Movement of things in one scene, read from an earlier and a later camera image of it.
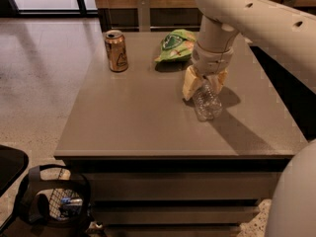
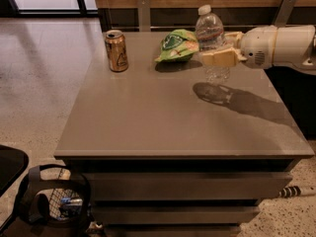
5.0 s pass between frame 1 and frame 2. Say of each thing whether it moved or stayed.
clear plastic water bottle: moved
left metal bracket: stayed
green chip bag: stayed
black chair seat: stayed
